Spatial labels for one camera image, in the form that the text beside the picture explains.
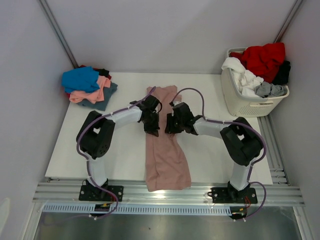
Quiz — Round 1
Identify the dusty pink graphic t-shirt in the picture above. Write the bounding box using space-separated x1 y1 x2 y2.
145 85 192 192

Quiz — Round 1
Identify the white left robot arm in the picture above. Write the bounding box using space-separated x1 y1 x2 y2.
76 95 163 201

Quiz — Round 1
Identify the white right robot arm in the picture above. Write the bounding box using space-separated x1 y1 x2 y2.
165 102 266 202

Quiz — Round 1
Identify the slate blue t-shirt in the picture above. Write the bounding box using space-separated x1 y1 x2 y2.
77 82 118 111

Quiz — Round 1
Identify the salmon pink t-shirt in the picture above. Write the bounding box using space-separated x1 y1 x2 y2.
69 75 111 104

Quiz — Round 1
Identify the white perforated laundry basket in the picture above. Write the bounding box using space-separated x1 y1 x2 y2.
220 47 291 118

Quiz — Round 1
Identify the black folded t-shirt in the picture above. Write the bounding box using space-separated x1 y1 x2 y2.
94 68 110 78

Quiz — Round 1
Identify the white t-shirt in basket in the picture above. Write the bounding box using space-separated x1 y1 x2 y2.
221 57 264 98

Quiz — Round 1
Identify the grey t-shirt in basket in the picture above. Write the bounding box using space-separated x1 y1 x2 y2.
254 81 288 98

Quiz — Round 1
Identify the red t-shirt in basket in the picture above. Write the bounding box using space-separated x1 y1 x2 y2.
229 42 286 83

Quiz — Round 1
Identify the black t-shirt in basket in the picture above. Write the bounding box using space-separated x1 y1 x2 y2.
272 60 291 86

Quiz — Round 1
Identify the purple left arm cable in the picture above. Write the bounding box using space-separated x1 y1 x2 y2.
76 86 157 221

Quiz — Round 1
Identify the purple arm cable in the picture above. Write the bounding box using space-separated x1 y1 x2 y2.
76 86 157 221
169 87 268 222

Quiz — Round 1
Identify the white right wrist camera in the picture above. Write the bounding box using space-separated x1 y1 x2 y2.
169 101 182 107

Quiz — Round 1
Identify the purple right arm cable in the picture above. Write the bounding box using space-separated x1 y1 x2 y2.
169 87 268 222

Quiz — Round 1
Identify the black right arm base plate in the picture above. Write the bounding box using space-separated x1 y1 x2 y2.
207 187 258 204

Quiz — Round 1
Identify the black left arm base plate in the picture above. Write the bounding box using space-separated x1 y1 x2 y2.
78 179 124 202

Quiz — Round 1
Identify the right side aluminium rail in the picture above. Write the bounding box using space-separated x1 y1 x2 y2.
257 115 291 186

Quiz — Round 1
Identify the aluminium mounting rail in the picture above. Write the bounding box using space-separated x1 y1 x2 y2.
32 179 305 207

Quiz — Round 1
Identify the white slotted cable duct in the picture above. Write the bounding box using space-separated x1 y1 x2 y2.
42 203 232 216

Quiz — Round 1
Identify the left aluminium frame post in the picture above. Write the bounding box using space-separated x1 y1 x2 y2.
37 0 79 69

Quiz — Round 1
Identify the aluminium frame post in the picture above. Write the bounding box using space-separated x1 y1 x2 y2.
273 0 305 43
37 0 79 69

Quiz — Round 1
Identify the right aluminium frame post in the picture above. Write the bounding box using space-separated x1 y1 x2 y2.
273 0 305 43

